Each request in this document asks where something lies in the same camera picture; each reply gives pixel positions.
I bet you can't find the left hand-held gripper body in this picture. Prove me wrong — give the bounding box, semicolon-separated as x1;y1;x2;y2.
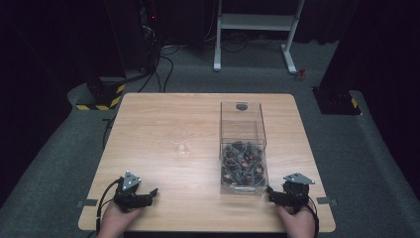
113;170;149;213

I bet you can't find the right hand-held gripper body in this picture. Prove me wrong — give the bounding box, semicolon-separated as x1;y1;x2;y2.
278;172;316;214

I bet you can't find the clear acrylic box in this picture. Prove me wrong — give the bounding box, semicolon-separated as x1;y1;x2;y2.
218;100;269;196

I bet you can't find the person's right hand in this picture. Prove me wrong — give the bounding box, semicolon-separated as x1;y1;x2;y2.
275;202;317;238

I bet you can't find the grey tape strip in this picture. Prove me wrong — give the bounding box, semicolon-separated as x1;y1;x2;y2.
315;196;339;206
75;198;99;208

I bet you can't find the pile of dark packets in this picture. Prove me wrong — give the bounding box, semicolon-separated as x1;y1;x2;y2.
221;140;267;186

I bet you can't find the clear glass cup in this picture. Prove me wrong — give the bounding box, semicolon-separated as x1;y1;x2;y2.
167;131;193;157

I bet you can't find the black yellow striped stand base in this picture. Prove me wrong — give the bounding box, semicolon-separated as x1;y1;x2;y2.
75;76;128;112

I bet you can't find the white metal stand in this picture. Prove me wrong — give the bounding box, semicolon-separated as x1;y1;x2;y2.
213;0;307;75

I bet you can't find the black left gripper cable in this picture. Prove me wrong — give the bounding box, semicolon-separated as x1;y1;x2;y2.
94;178;124;234

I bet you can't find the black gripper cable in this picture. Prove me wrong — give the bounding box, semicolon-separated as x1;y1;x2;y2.
306;195;320;238
94;178;124;234

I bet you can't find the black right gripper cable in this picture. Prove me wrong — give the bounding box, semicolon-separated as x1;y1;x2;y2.
306;195;320;238

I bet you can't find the black cable beside table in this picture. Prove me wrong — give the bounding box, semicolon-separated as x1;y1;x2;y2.
101;114;118;151

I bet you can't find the black floor cable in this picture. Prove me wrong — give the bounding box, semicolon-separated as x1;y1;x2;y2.
137;46;181;94

